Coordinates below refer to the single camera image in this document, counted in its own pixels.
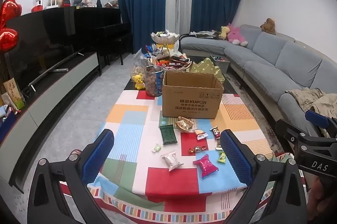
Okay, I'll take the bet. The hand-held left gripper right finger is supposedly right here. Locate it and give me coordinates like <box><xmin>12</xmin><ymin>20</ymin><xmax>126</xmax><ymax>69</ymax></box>
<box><xmin>220</xmin><ymin>129</ymin><xmax>308</xmax><ymax>224</ymax></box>

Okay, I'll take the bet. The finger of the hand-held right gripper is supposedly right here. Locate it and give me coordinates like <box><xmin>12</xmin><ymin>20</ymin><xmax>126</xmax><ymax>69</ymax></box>
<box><xmin>275</xmin><ymin>119</ymin><xmax>316</xmax><ymax>153</ymax></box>
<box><xmin>305</xmin><ymin>109</ymin><xmax>337</xmax><ymax>138</ymax></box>

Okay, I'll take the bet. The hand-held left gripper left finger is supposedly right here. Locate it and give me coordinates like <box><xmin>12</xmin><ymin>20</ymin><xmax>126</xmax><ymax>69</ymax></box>
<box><xmin>27</xmin><ymin>129</ymin><xmax>115</xmax><ymax>224</ymax></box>

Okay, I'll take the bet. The gold brown biscuit packet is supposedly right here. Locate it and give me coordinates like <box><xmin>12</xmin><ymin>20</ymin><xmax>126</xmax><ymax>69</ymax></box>
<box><xmin>175</xmin><ymin>116</ymin><xmax>195</xmax><ymax>133</ymax></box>

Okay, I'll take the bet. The brown cardboard box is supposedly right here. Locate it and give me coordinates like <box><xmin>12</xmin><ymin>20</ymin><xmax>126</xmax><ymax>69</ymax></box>
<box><xmin>162</xmin><ymin>70</ymin><xmax>225</xmax><ymax>119</ymax></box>

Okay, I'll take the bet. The dark green snack packet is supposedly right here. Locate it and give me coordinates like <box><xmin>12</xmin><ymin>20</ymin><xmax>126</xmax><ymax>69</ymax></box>
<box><xmin>159</xmin><ymin>124</ymin><xmax>178</xmax><ymax>145</ymax></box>

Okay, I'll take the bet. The pile of assorted wrapped snacks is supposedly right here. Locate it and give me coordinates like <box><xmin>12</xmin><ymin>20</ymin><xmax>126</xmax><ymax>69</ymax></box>
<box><xmin>151</xmin><ymin>29</ymin><xmax>189</xmax><ymax>68</ymax></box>

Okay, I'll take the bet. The person's right hand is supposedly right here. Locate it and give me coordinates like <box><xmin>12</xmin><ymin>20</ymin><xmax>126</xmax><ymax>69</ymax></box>
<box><xmin>307</xmin><ymin>177</ymin><xmax>337</xmax><ymax>224</ymax></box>

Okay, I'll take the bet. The beige jacket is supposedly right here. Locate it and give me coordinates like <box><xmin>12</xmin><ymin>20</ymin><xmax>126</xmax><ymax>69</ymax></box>
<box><xmin>286</xmin><ymin>87</ymin><xmax>337</xmax><ymax>124</ymax></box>

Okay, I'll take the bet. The pink snack packet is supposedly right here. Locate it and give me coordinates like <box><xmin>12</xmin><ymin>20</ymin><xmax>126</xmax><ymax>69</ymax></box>
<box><xmin>193</xmin><ymin>153</ymin><xmax>219</xmax><ymax>178</ymax></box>

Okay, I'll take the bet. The white yellow cake packet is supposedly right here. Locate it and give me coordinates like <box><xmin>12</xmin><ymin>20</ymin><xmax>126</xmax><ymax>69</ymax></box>
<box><xmin>193</xmin><ymin>128</ymin><xmax>209</xmax><ymax>140</ymax></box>

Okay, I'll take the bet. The silver white snack packet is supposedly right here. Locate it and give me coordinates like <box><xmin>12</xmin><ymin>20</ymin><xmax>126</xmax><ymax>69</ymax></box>
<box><xmin>160</xmin><ymin>151</ymin><xmax>184</xmax><ymax>172</ymax></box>

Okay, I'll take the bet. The colourful checked tablecloth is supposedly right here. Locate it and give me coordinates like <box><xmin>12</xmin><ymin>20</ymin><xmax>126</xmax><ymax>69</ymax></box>
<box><xmin>58</xmin><ymin>88</ymin><xmax>297</xmax><ymax>224</ymax></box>

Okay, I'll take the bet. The grey television cabinet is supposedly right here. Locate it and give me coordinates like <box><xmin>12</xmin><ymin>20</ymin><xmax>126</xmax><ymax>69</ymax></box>
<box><xmin>0</xmin><ymin>52</ymin><xmax>102</xmax><ymax>194</ymax></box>

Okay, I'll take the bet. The grey sectional sofa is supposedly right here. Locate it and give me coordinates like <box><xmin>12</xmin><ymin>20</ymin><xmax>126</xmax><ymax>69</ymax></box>
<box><xmin>179</xmin><ymin>24</ymin><xmax>337</xmax><ymax>140</ymax></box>

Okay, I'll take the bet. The yellow bear toy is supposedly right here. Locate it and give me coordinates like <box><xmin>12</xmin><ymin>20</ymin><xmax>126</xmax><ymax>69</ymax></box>
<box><xmin>131</xmin><ymin>74</ymin><xmax>146</xmax><ymax>90</ymax></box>

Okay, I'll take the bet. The clear jar of nuts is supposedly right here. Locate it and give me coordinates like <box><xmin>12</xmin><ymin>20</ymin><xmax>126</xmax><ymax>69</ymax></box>
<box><xmin>145</xmin><ymin>65</ymin><xmax>164</xmax><ymax>97</ymax></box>

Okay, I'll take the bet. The grey toy storage bin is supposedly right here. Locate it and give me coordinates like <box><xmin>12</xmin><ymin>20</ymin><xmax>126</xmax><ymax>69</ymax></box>
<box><xmin>210</xmin><ymin>55</ymin><xmax>231</xmax><ymax>74</ymax></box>

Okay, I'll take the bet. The clear plastic bag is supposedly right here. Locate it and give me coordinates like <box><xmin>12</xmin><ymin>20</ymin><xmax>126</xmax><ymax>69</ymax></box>
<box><xmin>131</xmin><ymin>49</ymin><xmax>148</xmax><ymax>82</ymax></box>

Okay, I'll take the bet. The gold mountain-shaped lid container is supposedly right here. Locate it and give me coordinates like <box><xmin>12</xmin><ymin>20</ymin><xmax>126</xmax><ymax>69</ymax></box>
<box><xmin>188</xmin><ymin>58</ymin><xmax>225</xmax><ymax>82</ymax></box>

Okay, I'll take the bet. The blue box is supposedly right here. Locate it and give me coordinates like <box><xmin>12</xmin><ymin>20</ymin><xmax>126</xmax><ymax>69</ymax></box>
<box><xmin>0</xmin><ymin>105</ymin><xmax>16</xmax><ymax>140</ymax></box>

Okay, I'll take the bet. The brown bear plush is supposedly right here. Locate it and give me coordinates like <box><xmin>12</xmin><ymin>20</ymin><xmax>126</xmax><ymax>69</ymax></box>
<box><xmin>260</xmin><ymin>18</ymin><xmax>276</xmax><ymax>35</ymax></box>

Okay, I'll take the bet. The brown paper bag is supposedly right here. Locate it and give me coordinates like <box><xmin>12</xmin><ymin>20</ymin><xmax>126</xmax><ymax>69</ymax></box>
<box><xmin>3</xmin><ymin>78</ymin><xmax>27</xmax><ymax>111</ymax></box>

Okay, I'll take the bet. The pink plush toy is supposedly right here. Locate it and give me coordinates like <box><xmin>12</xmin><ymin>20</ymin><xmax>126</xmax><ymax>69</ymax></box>
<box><xmin>227</xmin><ymin>24</ymin><xmax>248</xmax><ymax>47</ymax></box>

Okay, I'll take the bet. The yellow plush toy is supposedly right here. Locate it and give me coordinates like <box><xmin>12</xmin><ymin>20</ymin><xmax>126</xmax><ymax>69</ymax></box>
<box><xmin>218</xmin><ymin>25</ymin><xmax>230</xmax><ymax>40</ymax></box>

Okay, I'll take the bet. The black television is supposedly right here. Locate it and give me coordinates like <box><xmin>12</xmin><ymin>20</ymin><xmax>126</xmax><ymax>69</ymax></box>
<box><xmin>5</xmin><ymin>8</ymin><xmax>85</xmax><ymax>93</ymax></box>

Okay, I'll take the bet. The crumpled white bag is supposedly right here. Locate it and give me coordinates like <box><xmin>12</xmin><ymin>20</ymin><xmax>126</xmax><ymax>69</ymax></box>
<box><xmin>190</xmin><ymin>29</ymin><xmax>220</xmax><ymax>39</ymax></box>

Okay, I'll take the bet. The white tiered bowl stand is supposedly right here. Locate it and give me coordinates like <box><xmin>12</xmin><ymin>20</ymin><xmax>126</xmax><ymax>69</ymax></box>
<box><xmin>146</xmin><ymin>31</ymin><xmax>190</xmax><ymax>72</ymax></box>

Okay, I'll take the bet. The black upright piano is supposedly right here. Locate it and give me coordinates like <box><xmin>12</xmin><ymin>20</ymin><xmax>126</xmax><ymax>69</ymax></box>
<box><xmin>62</xmin><ymin>6</ymin><xmax>134</xmax><ymax>67</ymax></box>

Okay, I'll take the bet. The white router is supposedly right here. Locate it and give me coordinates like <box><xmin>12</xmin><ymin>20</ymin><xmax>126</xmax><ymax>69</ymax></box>
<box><xmin>47</xmin><ymin>0</ymin><xmax>64</xmax><ymax>9</ymax></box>

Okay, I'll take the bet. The white red robot toy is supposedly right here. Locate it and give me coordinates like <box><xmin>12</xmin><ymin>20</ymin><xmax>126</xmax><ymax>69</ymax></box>
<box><xmin>31</xmin><ymin>0</ymin><xmax>45</xmax><ymax>12</ymax></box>

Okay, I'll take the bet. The large red foil balloon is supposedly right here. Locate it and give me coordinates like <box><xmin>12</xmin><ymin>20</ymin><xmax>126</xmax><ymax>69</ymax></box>
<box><xmin>0</xmin><ymin>0</ymin><xmax>23</xmax><ymax>30</ymax></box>

